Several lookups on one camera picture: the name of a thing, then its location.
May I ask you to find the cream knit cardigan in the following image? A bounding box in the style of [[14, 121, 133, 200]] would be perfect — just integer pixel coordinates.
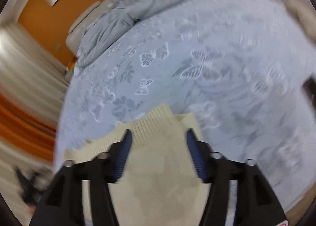
[[64, 104, 209, 225]]

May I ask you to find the orange curtain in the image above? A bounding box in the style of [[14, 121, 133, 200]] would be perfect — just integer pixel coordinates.
[[1, 95, 56, 162]]

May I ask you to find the cream sheer curtain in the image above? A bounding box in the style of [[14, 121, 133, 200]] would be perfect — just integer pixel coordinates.
[[1, 23, 68, 222]]

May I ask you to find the light blue floral bedspread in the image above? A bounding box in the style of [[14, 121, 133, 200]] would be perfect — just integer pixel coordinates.
[[54, 0, 315, 210]]

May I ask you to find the beige cloth on bed edge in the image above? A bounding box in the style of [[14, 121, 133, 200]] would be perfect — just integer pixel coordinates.
[[285, 0, 316, 42]]

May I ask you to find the grey crumpled duvet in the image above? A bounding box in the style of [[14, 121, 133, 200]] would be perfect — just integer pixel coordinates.
[[75, 0, 184, 68]]

